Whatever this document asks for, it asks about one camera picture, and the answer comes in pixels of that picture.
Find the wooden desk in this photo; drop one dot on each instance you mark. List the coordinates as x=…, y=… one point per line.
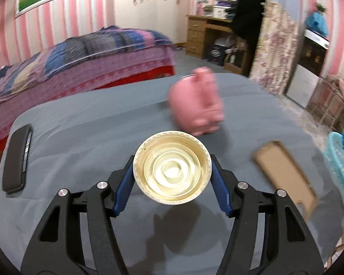
x=196, y=37

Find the cardboard box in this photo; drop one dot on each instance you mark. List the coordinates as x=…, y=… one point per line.
x=236, y=60

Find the grey tablecloth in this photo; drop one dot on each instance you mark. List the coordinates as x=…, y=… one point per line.
x=89, y=137

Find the potted plant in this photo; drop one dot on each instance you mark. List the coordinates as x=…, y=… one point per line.
x=321, y=8

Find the black box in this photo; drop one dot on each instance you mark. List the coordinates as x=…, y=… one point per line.
x=217, y=56

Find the white wardrobe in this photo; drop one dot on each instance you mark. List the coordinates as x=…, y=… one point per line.
x=152, y=17

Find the desk lamp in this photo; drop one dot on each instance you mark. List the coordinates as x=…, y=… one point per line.
x=203, y=1

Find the blue plastic basket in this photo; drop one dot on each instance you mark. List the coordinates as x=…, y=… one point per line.
x=332, y=154

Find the floral curtain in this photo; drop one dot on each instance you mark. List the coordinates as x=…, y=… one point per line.
x=275, y=48

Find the blue cloth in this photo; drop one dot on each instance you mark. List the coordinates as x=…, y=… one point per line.
x=316, y=24

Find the patchwork quilt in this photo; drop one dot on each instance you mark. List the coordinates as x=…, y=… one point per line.
x=89, y=45

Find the cream plastic lid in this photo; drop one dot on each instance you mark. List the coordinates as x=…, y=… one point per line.
x=172, y=169

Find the white box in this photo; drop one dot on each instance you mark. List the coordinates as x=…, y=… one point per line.
x=219, y=11

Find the black phone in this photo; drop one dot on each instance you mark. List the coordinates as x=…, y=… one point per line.
x=15, y=163

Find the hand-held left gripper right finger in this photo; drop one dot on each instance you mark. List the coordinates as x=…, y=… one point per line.
x=220, y=189

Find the water dispenser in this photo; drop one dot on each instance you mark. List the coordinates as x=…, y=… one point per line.
x=304, y=83

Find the bed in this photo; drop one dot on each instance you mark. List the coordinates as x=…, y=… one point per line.
x=74, y=74

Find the black coat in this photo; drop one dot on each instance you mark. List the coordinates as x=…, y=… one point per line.
x=248, y=11

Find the brown phone case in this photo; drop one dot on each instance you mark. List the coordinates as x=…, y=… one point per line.
x=286, y=177

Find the pink piggy bank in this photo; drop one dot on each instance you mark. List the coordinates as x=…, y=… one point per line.
x=195, y=103

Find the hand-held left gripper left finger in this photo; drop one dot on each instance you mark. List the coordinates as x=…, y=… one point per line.
x=123, y=189

